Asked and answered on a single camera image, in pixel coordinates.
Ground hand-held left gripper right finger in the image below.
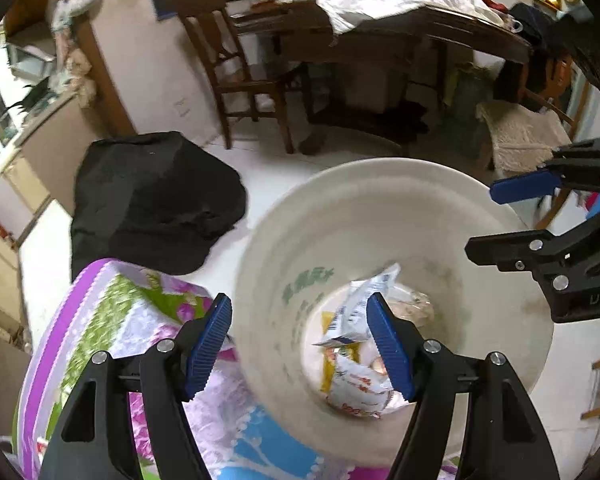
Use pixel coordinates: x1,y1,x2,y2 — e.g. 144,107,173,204
366,292,561,480

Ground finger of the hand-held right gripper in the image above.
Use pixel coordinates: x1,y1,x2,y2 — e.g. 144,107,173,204
490,135,600,206
465,207,600,292

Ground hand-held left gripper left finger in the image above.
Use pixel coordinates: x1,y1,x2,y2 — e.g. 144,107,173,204
39,292,233,480

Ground white red printed packet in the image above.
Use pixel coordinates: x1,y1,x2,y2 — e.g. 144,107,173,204
327,347,406,418

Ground clear nut packet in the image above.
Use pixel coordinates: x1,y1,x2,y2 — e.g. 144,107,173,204
390,285,436,331

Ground white blue snack packet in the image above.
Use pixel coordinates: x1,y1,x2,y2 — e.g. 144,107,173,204
312,262,403,348

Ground yellow snack packet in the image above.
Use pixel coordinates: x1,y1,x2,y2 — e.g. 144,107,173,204
320,310,361,393

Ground white plastic bucket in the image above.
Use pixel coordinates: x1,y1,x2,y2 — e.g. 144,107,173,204
232,157,556,468

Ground beige towel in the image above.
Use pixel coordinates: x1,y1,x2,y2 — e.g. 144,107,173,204
476,99,573,173

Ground wooden chair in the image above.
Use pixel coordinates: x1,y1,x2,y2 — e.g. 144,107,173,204
177,0,306,155
475,60,593,231

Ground floral striped tablecloth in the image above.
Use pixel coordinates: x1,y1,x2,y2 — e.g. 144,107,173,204
12,258,461,480

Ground black bag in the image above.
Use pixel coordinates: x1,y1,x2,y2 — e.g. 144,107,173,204
70,131,247,276

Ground black jacket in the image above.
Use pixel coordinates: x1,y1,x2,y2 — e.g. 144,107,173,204
495,2,596,106

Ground dark wooden table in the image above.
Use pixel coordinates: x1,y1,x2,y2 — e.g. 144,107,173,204
230,0,533,156

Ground kitchen counter cabinets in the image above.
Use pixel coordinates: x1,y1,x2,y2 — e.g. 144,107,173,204
0,90,88,246

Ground beige cloth bags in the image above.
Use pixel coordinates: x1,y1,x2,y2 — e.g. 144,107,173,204
62,45,98,106

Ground black wok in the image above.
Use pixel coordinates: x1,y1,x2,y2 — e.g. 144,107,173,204
5,77,51,111

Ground steel range hood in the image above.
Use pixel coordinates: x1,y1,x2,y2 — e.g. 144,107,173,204
2,42,56,76

